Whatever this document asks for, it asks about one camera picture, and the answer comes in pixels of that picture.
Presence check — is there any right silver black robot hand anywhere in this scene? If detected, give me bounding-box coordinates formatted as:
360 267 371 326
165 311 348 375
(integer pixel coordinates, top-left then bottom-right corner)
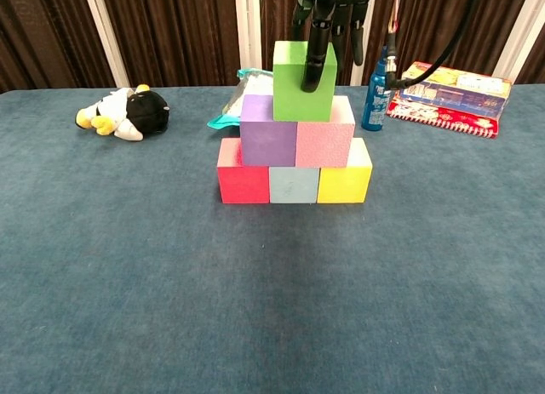
291 0 388 93

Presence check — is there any green foam cube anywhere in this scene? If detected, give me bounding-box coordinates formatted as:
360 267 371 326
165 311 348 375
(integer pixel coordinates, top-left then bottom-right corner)
272 40 339 123

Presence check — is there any pink foam cube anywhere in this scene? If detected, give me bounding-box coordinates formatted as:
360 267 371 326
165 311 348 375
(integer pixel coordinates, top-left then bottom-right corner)
295 94 356 168

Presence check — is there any purple foam cube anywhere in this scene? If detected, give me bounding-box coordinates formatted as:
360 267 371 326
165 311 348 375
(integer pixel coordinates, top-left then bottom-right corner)
239 94 298 168

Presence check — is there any light blue foam cube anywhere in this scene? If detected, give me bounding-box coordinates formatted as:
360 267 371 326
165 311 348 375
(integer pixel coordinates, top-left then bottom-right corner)
267 166 320 204

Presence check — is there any yellow foam cube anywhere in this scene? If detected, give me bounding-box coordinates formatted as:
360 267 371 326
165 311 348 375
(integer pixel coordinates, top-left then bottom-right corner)
316 137 374 204

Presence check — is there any red foam cube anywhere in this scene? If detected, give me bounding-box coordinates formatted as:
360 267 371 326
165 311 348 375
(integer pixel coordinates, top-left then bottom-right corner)
215 137 272 204

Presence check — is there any dark brown curtain panel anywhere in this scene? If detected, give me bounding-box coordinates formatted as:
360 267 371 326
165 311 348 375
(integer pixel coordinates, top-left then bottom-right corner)
100 0 240 89
361 0 532 87
0 0 117 94
258 0 366 88

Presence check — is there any teal clear snack bag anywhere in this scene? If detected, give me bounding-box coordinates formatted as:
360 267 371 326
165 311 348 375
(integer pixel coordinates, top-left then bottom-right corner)
206 68 276 130

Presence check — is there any blue spray bottle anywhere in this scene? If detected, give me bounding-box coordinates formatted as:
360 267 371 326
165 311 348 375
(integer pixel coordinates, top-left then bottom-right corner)
360 45 396 132

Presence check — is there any red spiral notebook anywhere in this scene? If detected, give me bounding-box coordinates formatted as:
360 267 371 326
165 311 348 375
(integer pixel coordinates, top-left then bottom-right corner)
385 96 500 140

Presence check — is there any yellow blue carton box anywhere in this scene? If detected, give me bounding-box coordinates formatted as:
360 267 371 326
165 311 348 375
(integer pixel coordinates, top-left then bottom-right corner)
398 61 513 121

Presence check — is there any black white penguin plush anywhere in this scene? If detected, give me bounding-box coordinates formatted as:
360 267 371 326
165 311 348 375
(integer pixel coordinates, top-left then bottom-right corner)
75 83 170 142

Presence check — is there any teal carpet table mat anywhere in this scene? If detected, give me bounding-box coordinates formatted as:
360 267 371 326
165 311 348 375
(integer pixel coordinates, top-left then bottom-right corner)
0 83 545 394

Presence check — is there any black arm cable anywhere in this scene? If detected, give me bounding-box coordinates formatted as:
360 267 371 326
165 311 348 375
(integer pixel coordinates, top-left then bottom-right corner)
385 0 482 91

